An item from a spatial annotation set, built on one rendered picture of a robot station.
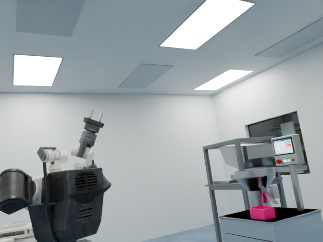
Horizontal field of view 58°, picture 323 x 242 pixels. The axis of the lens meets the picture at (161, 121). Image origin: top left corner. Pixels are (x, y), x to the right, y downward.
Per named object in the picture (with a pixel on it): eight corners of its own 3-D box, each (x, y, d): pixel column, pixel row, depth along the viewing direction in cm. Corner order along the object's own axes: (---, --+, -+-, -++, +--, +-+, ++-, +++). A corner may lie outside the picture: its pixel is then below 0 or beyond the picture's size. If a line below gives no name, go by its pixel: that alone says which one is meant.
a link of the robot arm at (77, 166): (95, 149, 172) (90, 170, 174) (80, 144, 173) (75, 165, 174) (92, 151, 166) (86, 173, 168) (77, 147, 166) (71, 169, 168)
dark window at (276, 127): (256, 177, 598) (247, 125, 618) (257, 177, 599) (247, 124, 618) (315, 174, 484) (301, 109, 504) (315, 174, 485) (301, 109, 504)
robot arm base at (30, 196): (20, 219, 118) (38, 204, 115) (-12, 213, 109) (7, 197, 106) (19, 187, 128) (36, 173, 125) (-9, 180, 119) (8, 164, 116)
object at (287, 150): (282, 211, 246) (268, 139, 257) (291, 210, 251) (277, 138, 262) (307, 213, 226) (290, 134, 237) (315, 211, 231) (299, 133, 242)
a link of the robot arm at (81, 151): (96, 142, 176) (90, 161, 173) (79, 138, 176) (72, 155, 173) (93, 139, 165) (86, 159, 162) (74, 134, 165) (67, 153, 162)
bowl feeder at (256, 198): (232, 213, 269) (226, 173, 276) (261, 207, 286) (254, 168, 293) (274, 217, 227) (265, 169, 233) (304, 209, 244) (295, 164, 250)
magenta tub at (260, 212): (250, 219, 232) (248, 208, 233) (261, 216, 238) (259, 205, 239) (265, 221, 218) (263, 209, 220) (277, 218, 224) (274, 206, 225)
